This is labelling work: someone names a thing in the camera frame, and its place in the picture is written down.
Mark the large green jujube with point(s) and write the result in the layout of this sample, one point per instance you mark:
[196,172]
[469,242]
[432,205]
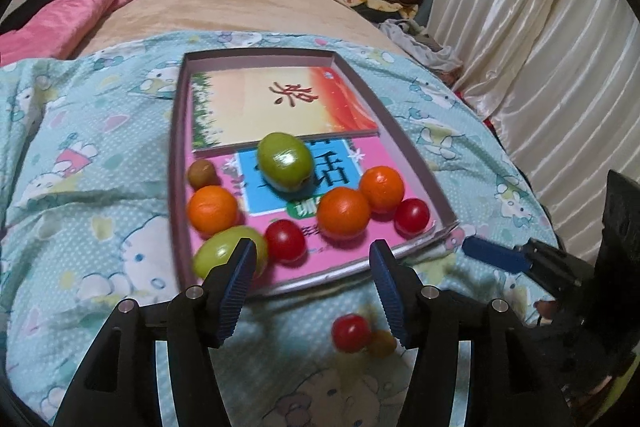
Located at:
[282,159]

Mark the brown longan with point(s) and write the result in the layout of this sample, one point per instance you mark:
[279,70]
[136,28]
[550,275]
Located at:
[383,343]

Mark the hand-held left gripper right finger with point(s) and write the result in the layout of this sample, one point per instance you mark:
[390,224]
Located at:
[387,292]

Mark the brown kiwi front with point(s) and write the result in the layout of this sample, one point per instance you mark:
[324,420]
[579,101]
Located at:
[202,173]

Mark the shallow cardboard box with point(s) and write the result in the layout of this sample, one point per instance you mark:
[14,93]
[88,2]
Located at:
[178,147]

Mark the red bag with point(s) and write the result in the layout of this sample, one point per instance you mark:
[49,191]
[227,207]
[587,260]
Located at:
[490,129]

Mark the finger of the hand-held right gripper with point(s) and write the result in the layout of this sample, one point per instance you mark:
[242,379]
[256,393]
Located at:
[495,254]

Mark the small green jujube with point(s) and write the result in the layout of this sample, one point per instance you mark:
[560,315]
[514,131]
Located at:
[215,254]

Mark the pink book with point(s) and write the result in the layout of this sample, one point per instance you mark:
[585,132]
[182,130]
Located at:
[330,262]

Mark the cream satin curtain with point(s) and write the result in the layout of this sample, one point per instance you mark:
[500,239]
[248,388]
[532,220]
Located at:
[525,32]

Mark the beige and orange book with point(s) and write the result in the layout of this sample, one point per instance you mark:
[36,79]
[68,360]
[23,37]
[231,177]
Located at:
[250,107]

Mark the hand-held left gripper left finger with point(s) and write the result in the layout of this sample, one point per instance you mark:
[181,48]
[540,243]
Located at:
[235,292]

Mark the red cherry tomato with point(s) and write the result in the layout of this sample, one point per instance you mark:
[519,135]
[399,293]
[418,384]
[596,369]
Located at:
[412,217]
[285,241]
[351,333]

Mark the beige bed blanket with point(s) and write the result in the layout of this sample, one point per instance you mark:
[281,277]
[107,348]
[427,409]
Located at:
[225,7]

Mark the black cloth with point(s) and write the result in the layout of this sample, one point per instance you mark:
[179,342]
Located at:
[35,4]

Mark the orange tangerine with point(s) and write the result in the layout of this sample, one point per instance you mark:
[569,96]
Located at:
[212,211]
[382,189]
[343,213]

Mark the light blue cartoon cat blanket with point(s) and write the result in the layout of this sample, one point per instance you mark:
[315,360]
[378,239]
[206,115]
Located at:
[100,207]

